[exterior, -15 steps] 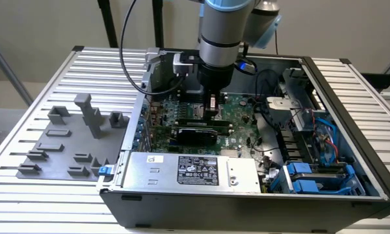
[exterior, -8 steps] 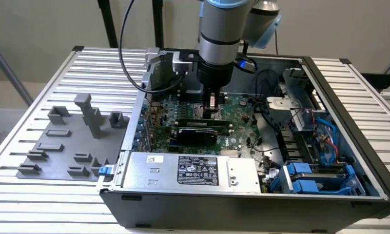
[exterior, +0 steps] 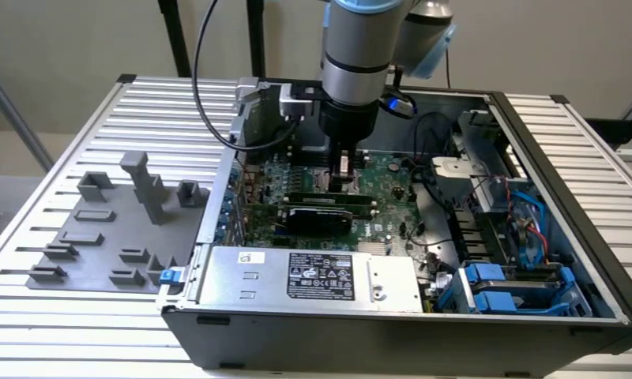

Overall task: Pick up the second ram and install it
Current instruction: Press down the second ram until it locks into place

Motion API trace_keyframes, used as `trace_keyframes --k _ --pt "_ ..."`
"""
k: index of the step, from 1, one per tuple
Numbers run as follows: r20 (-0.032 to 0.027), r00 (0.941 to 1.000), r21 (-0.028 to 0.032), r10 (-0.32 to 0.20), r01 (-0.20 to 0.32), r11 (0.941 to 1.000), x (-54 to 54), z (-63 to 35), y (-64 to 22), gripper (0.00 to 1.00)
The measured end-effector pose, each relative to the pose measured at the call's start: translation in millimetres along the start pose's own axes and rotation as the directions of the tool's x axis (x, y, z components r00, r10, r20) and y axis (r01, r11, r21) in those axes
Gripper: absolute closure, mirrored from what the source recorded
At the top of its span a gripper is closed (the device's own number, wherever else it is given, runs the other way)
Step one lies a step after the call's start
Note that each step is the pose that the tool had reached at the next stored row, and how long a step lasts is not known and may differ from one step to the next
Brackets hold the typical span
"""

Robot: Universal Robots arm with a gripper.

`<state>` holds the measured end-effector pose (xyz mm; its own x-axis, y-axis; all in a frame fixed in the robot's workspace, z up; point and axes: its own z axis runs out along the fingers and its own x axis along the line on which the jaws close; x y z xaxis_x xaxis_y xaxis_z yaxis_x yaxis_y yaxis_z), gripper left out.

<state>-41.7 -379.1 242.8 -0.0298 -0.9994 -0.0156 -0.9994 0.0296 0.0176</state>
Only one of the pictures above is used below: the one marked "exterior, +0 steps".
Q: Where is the red wire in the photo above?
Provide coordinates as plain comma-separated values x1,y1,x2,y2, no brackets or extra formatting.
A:
524,219,554,265

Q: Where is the black block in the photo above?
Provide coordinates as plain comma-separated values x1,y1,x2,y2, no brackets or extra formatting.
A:
582,116,632,146

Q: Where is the black graphics card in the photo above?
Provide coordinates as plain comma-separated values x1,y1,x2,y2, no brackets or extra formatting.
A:
277,205,357,238

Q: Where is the silver disk bay cage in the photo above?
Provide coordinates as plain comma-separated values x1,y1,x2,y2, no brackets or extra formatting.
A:
429,109,530,216

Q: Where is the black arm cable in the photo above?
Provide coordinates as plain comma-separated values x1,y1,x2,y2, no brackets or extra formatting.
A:
191,0,302,153

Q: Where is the silver aluminium pole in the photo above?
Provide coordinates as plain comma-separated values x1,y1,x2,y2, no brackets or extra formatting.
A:
0,50,54,173

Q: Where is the black open PC case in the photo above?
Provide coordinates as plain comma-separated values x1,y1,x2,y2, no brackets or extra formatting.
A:
154,76,632,369

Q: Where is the blue USB plug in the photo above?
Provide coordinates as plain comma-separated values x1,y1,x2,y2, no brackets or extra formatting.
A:
377,96,420,119

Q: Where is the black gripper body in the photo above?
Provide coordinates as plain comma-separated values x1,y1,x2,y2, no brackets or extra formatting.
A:
318,100,378,152

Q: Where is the green RAM stick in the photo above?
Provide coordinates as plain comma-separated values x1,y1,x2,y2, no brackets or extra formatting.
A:
278,200,381,218

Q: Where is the blue data wire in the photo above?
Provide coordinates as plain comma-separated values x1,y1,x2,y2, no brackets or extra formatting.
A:
508,188,552,256

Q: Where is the grey parts rack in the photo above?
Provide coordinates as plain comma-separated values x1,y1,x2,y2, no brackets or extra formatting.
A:
23,151,213,296

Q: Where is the silver power supply unit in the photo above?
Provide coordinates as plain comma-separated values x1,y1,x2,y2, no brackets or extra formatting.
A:
194,245,437,313

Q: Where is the blue case latch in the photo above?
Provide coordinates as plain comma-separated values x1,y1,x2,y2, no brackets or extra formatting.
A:
157,267,183,286

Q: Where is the black wire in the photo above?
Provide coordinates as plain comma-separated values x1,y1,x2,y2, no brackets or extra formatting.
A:
410,111,454,185

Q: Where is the silver card retention bracket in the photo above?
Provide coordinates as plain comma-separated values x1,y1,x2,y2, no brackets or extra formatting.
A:
228,76,296,153

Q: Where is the silver chipset heat sink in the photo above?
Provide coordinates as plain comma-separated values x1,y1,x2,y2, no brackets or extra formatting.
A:
356,240,393,257

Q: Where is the black stand pole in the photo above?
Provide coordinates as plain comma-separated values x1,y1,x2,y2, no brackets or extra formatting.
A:
244,0,268,78
155,0,191,78

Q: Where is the green motherboard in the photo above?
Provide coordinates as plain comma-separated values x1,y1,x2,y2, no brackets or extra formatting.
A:
234,148,457,257

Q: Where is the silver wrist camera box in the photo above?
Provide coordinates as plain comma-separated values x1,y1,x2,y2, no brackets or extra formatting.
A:
277,83,318,118

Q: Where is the blue disk carrier bay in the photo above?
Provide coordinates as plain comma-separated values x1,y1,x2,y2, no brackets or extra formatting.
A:
434,261,594,317

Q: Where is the CPU socket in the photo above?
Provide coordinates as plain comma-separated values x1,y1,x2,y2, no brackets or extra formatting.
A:
308,164,364,195

